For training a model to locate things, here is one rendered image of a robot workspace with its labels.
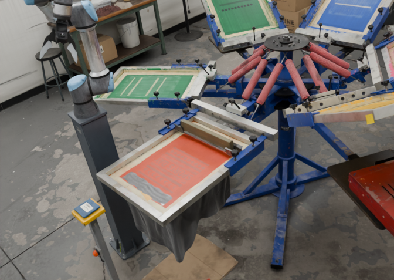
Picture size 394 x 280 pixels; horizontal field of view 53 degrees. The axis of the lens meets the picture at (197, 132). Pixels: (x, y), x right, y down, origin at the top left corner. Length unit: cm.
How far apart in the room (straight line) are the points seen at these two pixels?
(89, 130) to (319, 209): 188
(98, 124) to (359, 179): 149
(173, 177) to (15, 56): 392
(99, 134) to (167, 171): 52
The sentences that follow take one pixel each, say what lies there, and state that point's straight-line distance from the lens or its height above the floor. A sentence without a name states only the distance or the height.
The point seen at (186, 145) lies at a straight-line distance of 241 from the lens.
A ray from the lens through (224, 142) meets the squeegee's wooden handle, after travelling 224.
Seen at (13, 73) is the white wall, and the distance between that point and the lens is 579.
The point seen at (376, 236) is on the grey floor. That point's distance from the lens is 320.
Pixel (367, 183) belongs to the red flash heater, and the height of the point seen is 110.
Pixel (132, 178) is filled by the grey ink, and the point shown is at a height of 96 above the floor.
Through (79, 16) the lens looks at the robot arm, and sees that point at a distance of 223.
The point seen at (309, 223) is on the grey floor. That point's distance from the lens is 320.
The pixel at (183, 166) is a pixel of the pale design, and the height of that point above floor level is 96.
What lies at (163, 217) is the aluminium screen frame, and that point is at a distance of 193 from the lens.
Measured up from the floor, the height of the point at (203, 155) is 96.
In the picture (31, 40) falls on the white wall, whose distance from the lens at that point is 580.
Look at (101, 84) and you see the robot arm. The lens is 235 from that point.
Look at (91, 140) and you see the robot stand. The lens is 249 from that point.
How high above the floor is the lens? 235
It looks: 34 degrees down
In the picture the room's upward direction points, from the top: 9 degrees counter-clockwise
